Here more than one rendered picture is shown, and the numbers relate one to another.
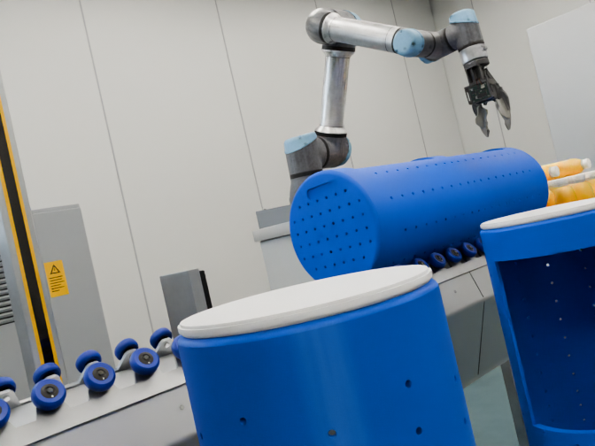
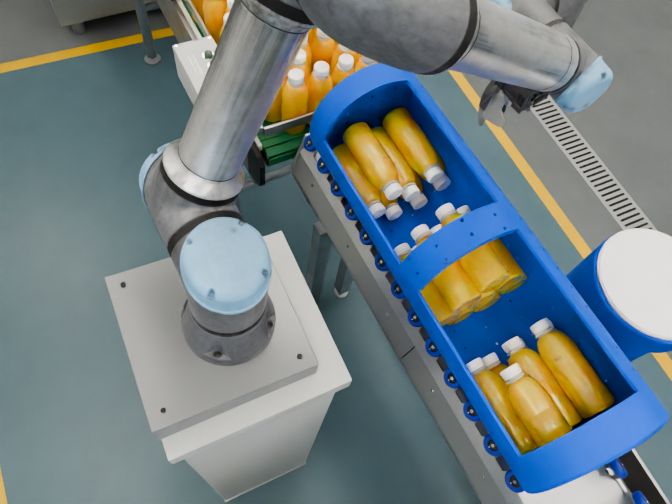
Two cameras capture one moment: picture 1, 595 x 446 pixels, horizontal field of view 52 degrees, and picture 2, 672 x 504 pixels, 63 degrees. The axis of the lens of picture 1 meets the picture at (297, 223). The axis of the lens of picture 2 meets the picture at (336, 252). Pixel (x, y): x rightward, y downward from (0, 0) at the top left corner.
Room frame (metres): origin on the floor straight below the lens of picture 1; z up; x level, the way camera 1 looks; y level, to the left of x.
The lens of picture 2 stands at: (1.93, 0.22, 2.07)
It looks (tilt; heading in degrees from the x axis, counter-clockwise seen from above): 61 degrees down; 275
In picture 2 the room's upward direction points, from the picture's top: 13 degrees clockwise
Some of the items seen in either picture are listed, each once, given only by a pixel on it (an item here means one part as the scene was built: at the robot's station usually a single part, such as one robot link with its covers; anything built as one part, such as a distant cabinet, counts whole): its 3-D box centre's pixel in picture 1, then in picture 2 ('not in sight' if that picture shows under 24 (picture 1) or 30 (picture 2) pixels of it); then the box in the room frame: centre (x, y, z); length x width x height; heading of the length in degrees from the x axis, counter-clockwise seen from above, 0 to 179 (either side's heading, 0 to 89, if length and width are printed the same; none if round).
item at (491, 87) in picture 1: (481, 82); (527, 69); (1.74, -0.60, 1.41); 0.09 x 0.08 x 0.12; 141
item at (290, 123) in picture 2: not in sight; (333, 109); (2.11, -0.79, 0.96); 0.40 x 0.01 x 0.03; 44
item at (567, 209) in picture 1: (548, 212); (657, 282); (1.27, -0.51, 1.03); 0.28 x 0.28 x 0.01
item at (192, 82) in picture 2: not in sight; (208, 82); (2.41, -0.68, 1.05); 0.20 x 0.10 x 0.10; 134
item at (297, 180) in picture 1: (308, 186); (228, 309); (2.10, -0.07, 1.25); 0.15 x 0.15 x 0.10
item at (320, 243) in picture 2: not in sight; (316, 271); (2.06, -0.64, 0.31); 0.06 x 0.06 x 0.63; 44
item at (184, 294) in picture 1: (190, 311); not in sight; (1.13, 0.23, 1.00); 0.10 x 0.04 x 0.15; 44
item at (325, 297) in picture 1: (305, 298); not in sight; (0.67, 0.01, 1.03); 0.28 x 0.28 x 0.01
